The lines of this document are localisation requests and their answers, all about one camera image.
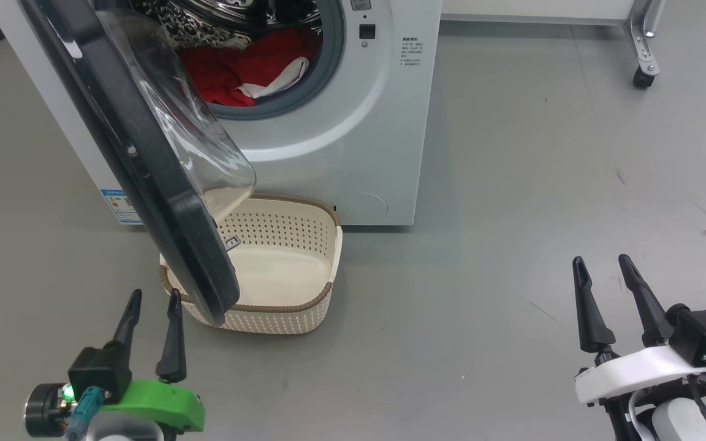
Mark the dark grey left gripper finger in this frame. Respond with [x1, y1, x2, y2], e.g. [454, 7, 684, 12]
[156, 289, 188, 384]
[113, 289, 143, 355]

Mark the blue energy label sticker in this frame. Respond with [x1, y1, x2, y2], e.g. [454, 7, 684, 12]
[101, 189, 144, 225]

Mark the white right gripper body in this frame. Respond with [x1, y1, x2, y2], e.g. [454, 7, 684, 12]
[575, 346, 706, 405]

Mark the white partition board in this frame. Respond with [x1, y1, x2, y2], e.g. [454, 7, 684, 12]
[441, 0, 642, 26]

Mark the cream perforated laundry basket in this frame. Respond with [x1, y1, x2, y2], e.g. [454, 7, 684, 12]
[159, 193, 343, 335]

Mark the teal left camera cable connector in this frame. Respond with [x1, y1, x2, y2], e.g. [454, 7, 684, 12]
[64, 386, 106, 441]

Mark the white front-load washing machine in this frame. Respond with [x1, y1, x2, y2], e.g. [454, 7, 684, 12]
[0, 0, 442, 227]

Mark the metal partition leg with caster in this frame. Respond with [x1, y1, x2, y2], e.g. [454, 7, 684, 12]
[623, 0, 666, 89]

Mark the washing machine glass door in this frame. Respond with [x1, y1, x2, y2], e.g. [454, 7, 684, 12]
[19, 0, 257, 327]

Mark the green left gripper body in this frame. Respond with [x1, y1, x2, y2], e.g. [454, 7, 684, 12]
[24, 380, 205, 437]

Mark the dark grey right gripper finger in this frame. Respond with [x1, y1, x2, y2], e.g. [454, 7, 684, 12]
[618, 254, 676, 347]
[572, 256, 617, 354]

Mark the red and white garment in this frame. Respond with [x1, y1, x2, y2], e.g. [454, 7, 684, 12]
[178, 28, 323, 108]

